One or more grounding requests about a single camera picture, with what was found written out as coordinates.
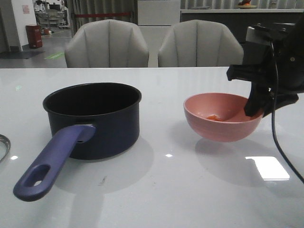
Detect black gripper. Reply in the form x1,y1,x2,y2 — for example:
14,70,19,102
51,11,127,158
227,19,304,117

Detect pink bowl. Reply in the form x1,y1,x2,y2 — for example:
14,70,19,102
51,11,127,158
183,93,264,143

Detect orange diced ham pieces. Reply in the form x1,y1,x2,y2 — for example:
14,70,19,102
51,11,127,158
206,114,223,122

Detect glass lid with blue knob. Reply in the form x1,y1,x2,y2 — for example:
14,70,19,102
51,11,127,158
0,134,11,162

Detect dark counter with white top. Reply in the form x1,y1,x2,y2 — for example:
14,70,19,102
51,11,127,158
180,8,304,67

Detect right grey upholstered chair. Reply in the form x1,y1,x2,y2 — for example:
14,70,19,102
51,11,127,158
158,19,244,67

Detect grey upholstered chair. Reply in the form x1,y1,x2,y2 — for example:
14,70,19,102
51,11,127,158
65,19,149,68
158,19,244,67

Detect fruit plate on counter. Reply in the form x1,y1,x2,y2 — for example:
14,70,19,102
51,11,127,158
237,0,257,9

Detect white cabinet behind chairs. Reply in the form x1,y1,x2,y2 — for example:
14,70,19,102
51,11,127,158
137,0,181,67

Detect left grey upholstered chair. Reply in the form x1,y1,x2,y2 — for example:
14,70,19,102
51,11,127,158
65,19,149,68

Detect red barrier belt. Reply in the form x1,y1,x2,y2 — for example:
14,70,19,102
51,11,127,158
75,11,133,18

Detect red bin in background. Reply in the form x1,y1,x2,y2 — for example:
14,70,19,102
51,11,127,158
26,25,43,48

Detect dark floor mat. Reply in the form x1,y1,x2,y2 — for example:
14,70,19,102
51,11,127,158
0,51,44,59

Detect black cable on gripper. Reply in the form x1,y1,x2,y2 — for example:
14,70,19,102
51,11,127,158
270,40,304,184

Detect dark blue saucepan with handle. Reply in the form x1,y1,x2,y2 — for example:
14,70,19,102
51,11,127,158
13,82,142,202

